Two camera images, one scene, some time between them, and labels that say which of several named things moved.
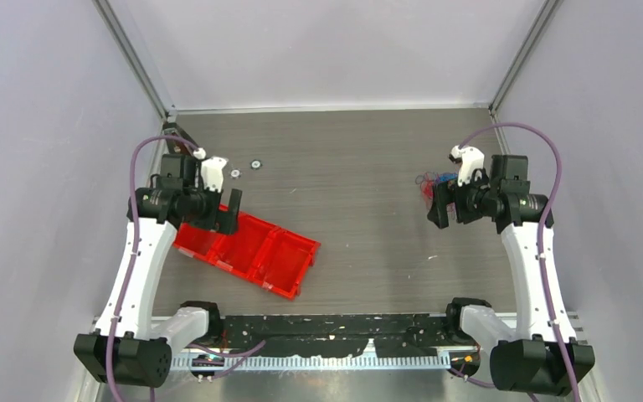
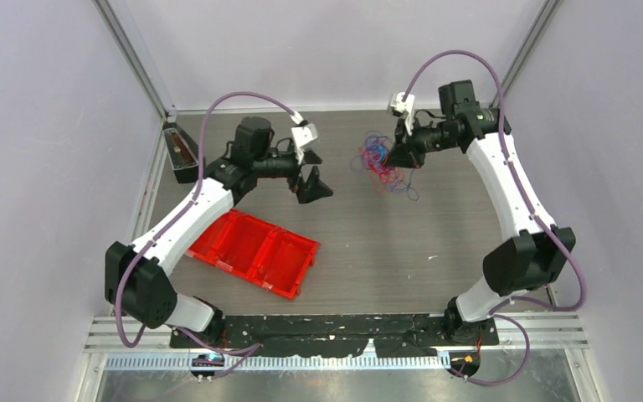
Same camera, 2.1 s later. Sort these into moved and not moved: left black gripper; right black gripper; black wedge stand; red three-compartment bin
Moved: right black gripper; left black gripper
Not moved: black wedge stand; red three-compartment bin
